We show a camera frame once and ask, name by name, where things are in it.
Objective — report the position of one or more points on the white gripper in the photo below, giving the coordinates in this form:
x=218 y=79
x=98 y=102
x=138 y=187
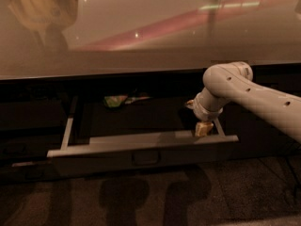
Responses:
x=203 y=113

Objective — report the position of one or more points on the dark drawer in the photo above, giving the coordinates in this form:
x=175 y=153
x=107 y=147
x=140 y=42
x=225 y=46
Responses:
x=28 y=171
x=31 y=115
x=32 y=146
x=156 y=132

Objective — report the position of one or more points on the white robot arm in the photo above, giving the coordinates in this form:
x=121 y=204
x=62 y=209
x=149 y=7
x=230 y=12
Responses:
x=232 y=82

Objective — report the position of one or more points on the dark cabinet door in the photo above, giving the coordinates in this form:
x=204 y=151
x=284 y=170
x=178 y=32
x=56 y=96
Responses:
x=257 y=137

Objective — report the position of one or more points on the green snack bag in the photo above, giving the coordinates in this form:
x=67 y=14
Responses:
x=117 y=101

